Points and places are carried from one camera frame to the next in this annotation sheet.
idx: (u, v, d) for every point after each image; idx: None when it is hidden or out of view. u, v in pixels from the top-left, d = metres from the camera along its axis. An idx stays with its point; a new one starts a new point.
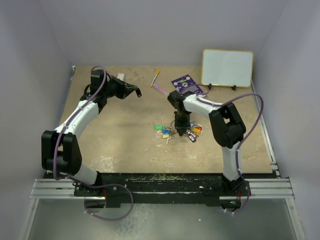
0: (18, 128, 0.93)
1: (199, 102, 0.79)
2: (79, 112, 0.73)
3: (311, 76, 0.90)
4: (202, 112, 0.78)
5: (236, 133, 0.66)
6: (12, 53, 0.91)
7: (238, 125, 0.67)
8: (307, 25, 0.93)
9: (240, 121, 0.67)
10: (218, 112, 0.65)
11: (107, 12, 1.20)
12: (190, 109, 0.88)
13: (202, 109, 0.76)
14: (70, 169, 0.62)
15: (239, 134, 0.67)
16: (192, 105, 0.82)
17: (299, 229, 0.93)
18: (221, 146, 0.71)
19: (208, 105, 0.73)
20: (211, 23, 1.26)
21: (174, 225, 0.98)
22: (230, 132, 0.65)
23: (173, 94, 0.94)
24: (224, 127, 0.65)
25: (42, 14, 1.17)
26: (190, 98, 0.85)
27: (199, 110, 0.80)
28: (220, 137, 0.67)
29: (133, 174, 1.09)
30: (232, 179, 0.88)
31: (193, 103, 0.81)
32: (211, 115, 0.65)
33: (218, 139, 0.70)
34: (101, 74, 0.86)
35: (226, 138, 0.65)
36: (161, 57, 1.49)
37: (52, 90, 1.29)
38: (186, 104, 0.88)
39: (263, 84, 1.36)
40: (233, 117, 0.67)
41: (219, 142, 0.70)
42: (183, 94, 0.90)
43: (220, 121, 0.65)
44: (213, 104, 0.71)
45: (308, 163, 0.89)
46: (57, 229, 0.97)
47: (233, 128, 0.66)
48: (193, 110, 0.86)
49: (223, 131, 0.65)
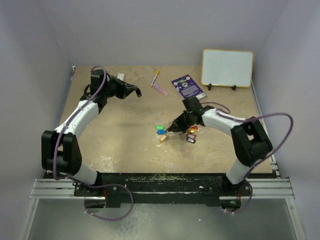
0: (18, 128, 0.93)
1: (219, 117, 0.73)
2: (79, 112, 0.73)
3: (311, 76, 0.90)
4: (222, 127, 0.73)
5: (260, 152, 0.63)
6: (12, 53, 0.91)
7: (263, 143, 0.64)
8: (307, 25, 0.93)
9: (265, 139, 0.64)
10: (241, 129, 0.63)
11: (107, 12, 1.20)
12: (209, 125, 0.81)
13: (222, 124, 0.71)
14: (70, 169, 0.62)
15: (264, 153, 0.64)
16: (212, 120, 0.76)
17: (299, 229, 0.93)
18: (242, 163, 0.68)
19: (229, 120, 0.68)
20: (211, 23, 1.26)
21: (174, 225, 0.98)
22: (254, 151, 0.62)
23: (191, 101, 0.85)
24: (248, 145, 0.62)
25: (42, 15, 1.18)
26: (209, 111, 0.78)
27: (219, 126, 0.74)
28: (243, 155, 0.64)
29: (133, 174, 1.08)
30: (235, 182, 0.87)
31: (213, 118, 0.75)
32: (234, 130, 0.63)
33: (240, 157, 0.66)
34: (101, 74, 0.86)
35: (250, 156, 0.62)
36: (162, 57, 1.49)
37: (52, 89, 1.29)
38: (205, 119, 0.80)
39: (264, 84, 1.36)
40: (258, 134, 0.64)
41: (242, 160, 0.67)
42: (204, 109, 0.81)
43: (244, 138, 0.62)
44: (235, 119, 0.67)
45: (308, 163, 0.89)
46: (58, 229, 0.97)
47: (258, 146, 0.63)
48: (212, 125, 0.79)
49: (247, 150, 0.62)
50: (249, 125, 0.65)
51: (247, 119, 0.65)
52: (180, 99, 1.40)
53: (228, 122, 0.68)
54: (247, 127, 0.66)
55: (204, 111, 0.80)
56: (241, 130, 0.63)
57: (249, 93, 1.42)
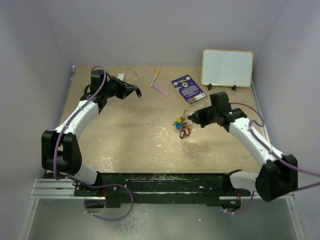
0: (18, 128, 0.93)
1: (251, 136, 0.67)
2: (79, 112, 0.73)
3: (311, 76, 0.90)
4: (249, 147, 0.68)
5: (283, 192, 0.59)
6: (12, 54, 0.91)
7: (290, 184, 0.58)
8: (307, 25, 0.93)
9: (295, 181, 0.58)
10: (276, 168, 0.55)
11: (108, 12, 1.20)
12: (233, 133, 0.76)
13: (252, 146, 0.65)
14: (70, 169, 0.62)
15: (285, 193, 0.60)
16: (241, 134, 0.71)
17: (299, 229, 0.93)
18: (258, 192, 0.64)
19: (263, 148, 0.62)
20: (211, 23, 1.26)
21: (174, 225, 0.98)
22: (279, 191, 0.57)
23: (220, 98, 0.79)
24: (275, 184, 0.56)
25: (42, 15, 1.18)
26: (241, 123, 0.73)
27: (246, 143, 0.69)
28: (264, 189, 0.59)
29: (133, 174, 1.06)
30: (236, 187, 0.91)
31: (244, 134, 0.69)
32: (265, 167, 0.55)
33: (259, 187, 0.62)
34: (101, 74, 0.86)
35: (271, 195, 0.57)
36: (162, 57, 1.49)
37: (52, 89, 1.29)
38: (231, 128, 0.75)
39: (264, 84, 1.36)
40: (290, 175, 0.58)
41: (259, 189, 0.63)
42: (233, 114, 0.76)
43: (275, 178, 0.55)
44: (270, 150, 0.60)
45: (308, 163, 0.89)
46: (58, 229, 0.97)
47: (284, 187, 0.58)
48: (237, 137, 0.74)
49: (272, 189, 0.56)
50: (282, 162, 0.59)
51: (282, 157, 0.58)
52: (180, 99, 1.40)
53: (261, 150, 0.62)
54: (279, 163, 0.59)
55: (233, 116, 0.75)
56: (276, 170, 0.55)
57: (249, 93, 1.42)
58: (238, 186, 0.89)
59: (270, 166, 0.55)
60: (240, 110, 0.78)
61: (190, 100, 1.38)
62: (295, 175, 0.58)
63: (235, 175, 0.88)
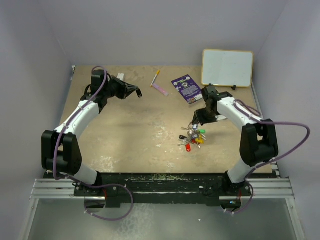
0: (18, 128, 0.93)
1: (234, 108, 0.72)
2: (80, 111, 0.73)
3: (311, 76, 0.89)
4: (233, 119, 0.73)
5: (266, 154, 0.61)
6: (12, 54, 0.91)
7: (271, 147, 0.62)
8: (307, 25, 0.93)
9: (274, 144, 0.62)
10: (254, 128, 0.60)
11: (108, 12, 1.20)
12: (221, 112, 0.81)
13: (236, 117, 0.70)
14: (70, 169, 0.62)
15: (268, 157, 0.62)
16: (226, 110, 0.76)
17: (299, 229, 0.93)
18: (243, 159, 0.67)
19: (244, 115, 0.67)
20: (211, 23, 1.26)
21: (174, 226, 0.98)
22: (259, 151, 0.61)
23: (209, 89, 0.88)
24: (255, 144, 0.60)
25: (42, 15, 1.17)
26: (226, 100, 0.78)
27: (231, 116, 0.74)
28: (247, 152, 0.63)
29: (133, 174, 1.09)
30: (235, 181, 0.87)
31: (228, 108, 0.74)
32: (246, 128, 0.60)
33: (243, 152, 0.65)
34: (102, 74, 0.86)
35: (253, 156, 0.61)
36: (162, 57, 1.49)
37: (52, 89, 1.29)
38: (219, 106, 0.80)
39: (264, 84, 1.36)
40: (268, 137, 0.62)
41: (243, 156, 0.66)
42: (219, 94, 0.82)
43: (254, 138, 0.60)
44: (251, 116, 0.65)
45: (309, 163, 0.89)
46: (58, 229, 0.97)
47: (264, 148, 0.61)
48: (225, 114, 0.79)
49: (253, 150, 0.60)
50: (262, 127, 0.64)
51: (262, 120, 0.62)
52: (180, 99, 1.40)
53: (242, 117, 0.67)
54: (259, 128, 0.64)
55: (220, 96, 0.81)
56: (255, 130, 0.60)
57: (249, 93, 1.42)
58: (234, 177, 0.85)
59: (250, 127, 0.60)
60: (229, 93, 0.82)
61: (190, 100, 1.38)
62: (275, 139, 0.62)
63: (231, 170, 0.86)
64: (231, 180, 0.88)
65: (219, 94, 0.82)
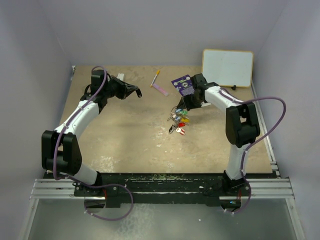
0: (18, 128, 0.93)
1: (219, 95, 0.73)
2: (80, 111, 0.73)
3: (311, 75, 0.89)
4: (220, 105, 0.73)
5: (249, 134, 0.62)
6: (12, 54, 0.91)
7: (253, 127, 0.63)
8: (307, 24, 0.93)
9: (256, 124, 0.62)
10: (236, 109, 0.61)
11: (108, 12, 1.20)
12: (208, 100, 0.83)
13: (221, 103, 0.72)
14: (70, 169, 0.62)
15: (251, 137, 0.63)
16: (213, 97, 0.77)
17: (300, 230, 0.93)
18: (230, 141, 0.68)
19: (228, 100, 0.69)
20: (211, 23, 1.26)
21: (174, 226, 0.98)
22: (242, 131, 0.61)
23: (197, 78, 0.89)
24: (238, 125, 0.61)
25: (42, 15, 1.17)
26: (212, 88, 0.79)
27: (218, 103, 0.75)
28: (231, 133, 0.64)
29: (133, 174, 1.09)
30: (233, 178, 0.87)
31: (215, 95, 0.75)
32: (228, 109, 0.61)
33: (229, 134, 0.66)
34: (101, 74, 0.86)
35: (236, 137, 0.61)
36: (162, 57, 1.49)
37: (52, 89, 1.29)
38: (206, 95, 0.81)
39: (264, 84, 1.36)
40: (250, 117, 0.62)
41: (230, 138, 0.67)
42: (206, 84, 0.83)
43: (237, 118, 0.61)
44: (234, 100, 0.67)
45: (308, 162, 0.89)
46: (58, 229, 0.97)
47: (247, 128, 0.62)
48: (213, 102, 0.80)
49: (236, 130, 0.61)
50: (245, 109, 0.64)
51: (244, 101, 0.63)
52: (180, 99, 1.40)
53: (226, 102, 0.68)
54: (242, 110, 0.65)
55: (206, 85, 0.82)
56: (237, 110, 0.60)
57: (249, 93, 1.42)
58: (229, 169, 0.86)
59: (232, 108, 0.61)
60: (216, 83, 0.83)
61: None
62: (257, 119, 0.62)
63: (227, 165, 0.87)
64: (230, 177, 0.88)
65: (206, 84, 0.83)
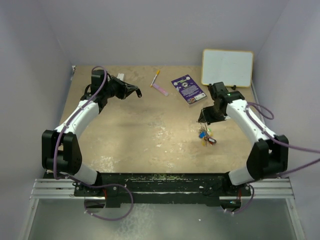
0: (18, 128, 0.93)
1: (246, 117, 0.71)
2: (80, 111, 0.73)
3: (311, 75, 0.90)
4: (244, 127, 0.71)
5: (273, 170, 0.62)
6: (12, 54, 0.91)
7: (280, 164, 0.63)
8: (307, 24, 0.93)
9: (284, 161, 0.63)
10: (267, 146, 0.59)
11: (108, 12, 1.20)
12: (229, 113, 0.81)
13: (246, 126, 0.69)
14: (70, 169, 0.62)
15: (273, 172, 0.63)
16: (237, 115, 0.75)
17: (300, 230, 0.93)
18: (249, 172, 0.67)
19: (256, 128, 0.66)
20: (210, 24, 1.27)
21: (174, 226, 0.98)
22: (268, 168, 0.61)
23: (217, 87, 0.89)
24: (265, 162, 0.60)
25: (42, 15, 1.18)
26: (237, 104, 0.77)
27: (241, 122, 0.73)
28: (254, 166, 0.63)
29: (133, 174, 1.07)
30: (236, 182, 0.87)
31: (240, 114, 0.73)
32: (258, 145, 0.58)
33: (250, 165, 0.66)
34: (102, 74, 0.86)
35: (261, 172, 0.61)
36: (162, 57, 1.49)
37: (52, 89, 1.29)
38: (230, 109, 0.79)
39: (264, 84, 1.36)
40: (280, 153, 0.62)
41: (250, 167, 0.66)
42: (230, 95, 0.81)
43: (265, 156, 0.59)
44: (264, 130, 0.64)
45: (308, 162, 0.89)
46: (58, 229, 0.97)
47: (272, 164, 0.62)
48: (234, 118, 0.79)
49: (263, 166, 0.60)
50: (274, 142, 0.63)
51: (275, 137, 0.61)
52: (180, 99, 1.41)
53: (254, 130, 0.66)
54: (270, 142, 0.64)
55: (231, 96, 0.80)
56: (267, 148, 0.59)
57: (249, 93, 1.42)
58: (234, 173, 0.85)
59: (262, 145, 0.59)
60: (239, 93, 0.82)
61: (190, 100, 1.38)
62: (283, 154, 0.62)
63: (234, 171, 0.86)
64: (232, 182, 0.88)
65: (229, 95, 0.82)
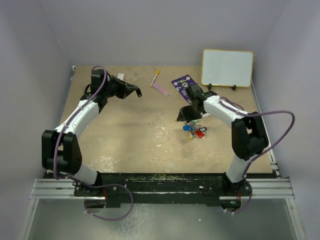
0: (18, 128, 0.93)
1: (221, 106, 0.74)
2: (80, 111, 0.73)
3: (311, 75, 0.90)
4: (222, 116, 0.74)
5: (257, 146, 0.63)
6: (12, 54, 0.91)
7: (261, 139, 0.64)
8: (307, 24, 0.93)
9: (264, 135, 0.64)
10: (243, 122, 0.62)
11: (108, 12, 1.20)
12: (208, 110, 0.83)
13: (223, 114, 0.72)
14: (70, 169, 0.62)
15: (259, 149, 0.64)
16: (213, 108, 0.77)
17: (300, 230, 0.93)
18: (238, 155, 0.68)
19: (231, 111, 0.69)
20: (211, 24, 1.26)
21: (174, 226, 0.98)
22: (251, 144, 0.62)
23: (193, 88, 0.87)
24: (246, 138, 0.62)
25: (41, 15, 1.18)
26: (211, 99, 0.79)
27: (219, 114, 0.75)
28: (239, 147, 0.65)
29: (133, 174, 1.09)
30: (234, 180, 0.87)
31: (215, 106, 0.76)
32: (234, 123, 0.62)
33: (236, 148, 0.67)
34: (101, 74, 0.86)
35: (246, 150, 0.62)
36: (162, 57, 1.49)
37: (52, 89, 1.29)
38: (206, 106, 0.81)
39: (264, 84, 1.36)
40: (257, 129, 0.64)
41: (237, 151, 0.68)
42: (204, 94, 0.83)
43: (244, 132, 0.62)
44: (238, 111, 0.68)
45: (308, 162, 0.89)
46: (58, 229, 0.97)
47: (254, 140, 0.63)
48: (213, 112, 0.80)
49: (245, 143, 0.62)
50: (250, 120, 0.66)
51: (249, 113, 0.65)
52: (180, 99, 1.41)
53: (229, 113, 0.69)
54: (247, 121, 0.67)
55: (205, 96, 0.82)
56: (243, 124, 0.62)
57: (249, 93, 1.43)
58: (230, 171, 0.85)
59: (238, 122, 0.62)
60: (212, 91, 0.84)
61: (190, 100, 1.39)
62: (262, 129, 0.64)
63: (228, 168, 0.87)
64: (230, 180, 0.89)
65: (204, 94, 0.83)
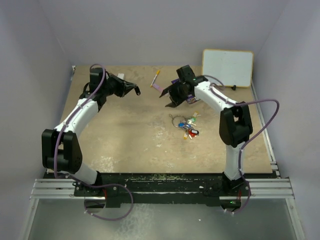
0: (18, 128, 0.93)
1: (211, 93, 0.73)
2: (79, 109, 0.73)
3: (311, 75, 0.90)
4: (212, 104, 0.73)
5: (242, 134, 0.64)
6: (12, 54, 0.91)
7: (246, 127, 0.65)
8: (308, 24, 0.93)
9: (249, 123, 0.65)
10: (231, 111, 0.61)
11: (108, 12, 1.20)
12: (198, 96, 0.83)
13: (213, 102, 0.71)
14: (71, 167, 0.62)
15: (243, 136, 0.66)
16: (203, 94, 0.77)
17: (299, 229, 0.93)
18: (224, 141, 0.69)
19: (221, 100, 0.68)
20: (211, 24, 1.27)
21: (174, 226, 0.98)
22: (237, 132, 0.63)
23: (185, 71, 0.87)
24: (233, 127, 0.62)
25: (42, 15, 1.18)
26: (203, 85, 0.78)
27: (209, 101, 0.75)
28: (225, 134, 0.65)
29: (133, 175, 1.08)
30: (233, 178, 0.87)
31: (205, 93, 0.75)
32: (223, 112, 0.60)
33: (222, 134, 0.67)
34: (100, 72, 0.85)
35: (232, 137, 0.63)
36: (162, 57, 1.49)
37: (52, 89, 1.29)
38: (197, 92, 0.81)
39: (263, 84, 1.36)
40: (243, 117, 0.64)
41: (224, 138, 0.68)
42: (196, 79, 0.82)
43: (231, 121, 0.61)
44: (227, 100, 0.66)
45: (308, 162, 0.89)
46: (58, 229, 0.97)
47: (240, 128, 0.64)
48: (203, 99, 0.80)
49: (232, 131, 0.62)
50: (238, 109, 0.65)
51: (238, 102, 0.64)
52: None
53: (219, 102, 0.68)
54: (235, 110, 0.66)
55: (196, 80, 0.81)
56: (231, 113, 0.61)
57: (249, 93, 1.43)
58: (227, 170, 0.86)
59: (227, 111, 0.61)
60: (204, 76, 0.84)
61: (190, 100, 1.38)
62: (249, 118, 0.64)
63: (226, 166, 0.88)
64: (229, 178, 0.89)
65: (195, 79, 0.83)
